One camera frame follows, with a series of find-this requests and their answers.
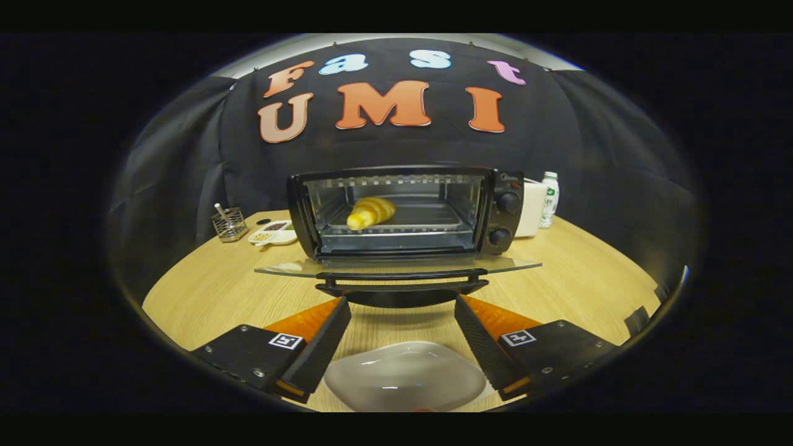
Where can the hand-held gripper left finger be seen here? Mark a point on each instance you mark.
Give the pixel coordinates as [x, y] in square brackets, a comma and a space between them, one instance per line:
[322, 347]

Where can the yellow croissant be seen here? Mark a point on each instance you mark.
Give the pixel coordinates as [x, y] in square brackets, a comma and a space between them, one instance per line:
[370, 212]

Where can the black chair back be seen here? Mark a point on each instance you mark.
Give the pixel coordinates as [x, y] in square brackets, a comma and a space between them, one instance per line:
[661, 291]
[636, 321]

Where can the black backdrop cloth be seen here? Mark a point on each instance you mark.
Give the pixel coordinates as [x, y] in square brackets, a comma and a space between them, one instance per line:
[588, 136]

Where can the white bottle green label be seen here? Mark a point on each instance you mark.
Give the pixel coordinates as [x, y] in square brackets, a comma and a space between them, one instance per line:
[549, 201]

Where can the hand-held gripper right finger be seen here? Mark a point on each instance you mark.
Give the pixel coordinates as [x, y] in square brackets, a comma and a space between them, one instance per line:
[482, 347]

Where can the black toaster oven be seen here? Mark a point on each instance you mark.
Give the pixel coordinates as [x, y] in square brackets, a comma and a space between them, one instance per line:
[508, 217]

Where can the white plate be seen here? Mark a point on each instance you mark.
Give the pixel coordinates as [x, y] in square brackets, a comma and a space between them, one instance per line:
[403, 378]

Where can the white box appliance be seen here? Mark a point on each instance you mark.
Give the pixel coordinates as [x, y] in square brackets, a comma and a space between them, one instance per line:
[531, 210]

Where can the white divided snack dish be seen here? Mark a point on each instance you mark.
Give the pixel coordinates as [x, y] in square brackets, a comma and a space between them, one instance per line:
[280, 237]

